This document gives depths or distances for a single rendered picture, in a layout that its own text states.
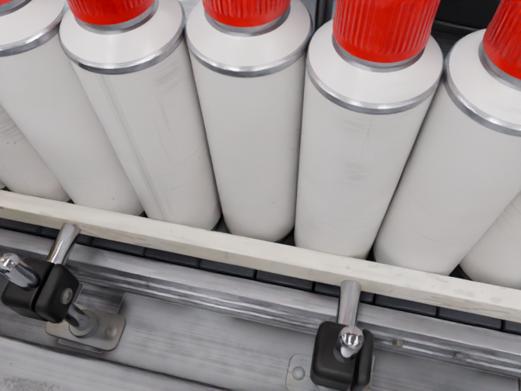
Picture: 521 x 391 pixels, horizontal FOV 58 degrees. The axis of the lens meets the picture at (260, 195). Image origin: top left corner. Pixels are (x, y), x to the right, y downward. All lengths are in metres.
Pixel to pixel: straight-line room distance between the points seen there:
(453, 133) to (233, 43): 0.09
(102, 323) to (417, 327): 0.22
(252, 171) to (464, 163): 0.10
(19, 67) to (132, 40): 0.06
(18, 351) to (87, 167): 0.12
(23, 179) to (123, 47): 0.16
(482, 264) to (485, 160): 0.12
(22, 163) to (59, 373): 0.13
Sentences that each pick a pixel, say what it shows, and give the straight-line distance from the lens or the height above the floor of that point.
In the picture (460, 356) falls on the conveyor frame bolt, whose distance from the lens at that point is 0.34.
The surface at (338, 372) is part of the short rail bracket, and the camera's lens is 0.25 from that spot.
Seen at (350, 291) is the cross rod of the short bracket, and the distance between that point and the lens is 0.27.
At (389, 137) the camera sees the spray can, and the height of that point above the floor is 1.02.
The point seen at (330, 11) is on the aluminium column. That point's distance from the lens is 0.35.
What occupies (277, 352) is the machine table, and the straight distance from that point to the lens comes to 0.34.
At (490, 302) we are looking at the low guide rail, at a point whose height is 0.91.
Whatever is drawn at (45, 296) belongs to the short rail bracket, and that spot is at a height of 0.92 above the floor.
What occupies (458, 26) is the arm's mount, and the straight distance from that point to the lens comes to 0.55.
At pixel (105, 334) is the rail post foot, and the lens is 0.36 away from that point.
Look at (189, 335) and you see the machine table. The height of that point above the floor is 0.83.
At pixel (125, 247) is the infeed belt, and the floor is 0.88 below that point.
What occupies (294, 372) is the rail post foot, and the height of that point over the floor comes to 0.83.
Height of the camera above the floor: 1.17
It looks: 59 degrees down
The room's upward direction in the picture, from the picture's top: 3 degrees counter-clockwise
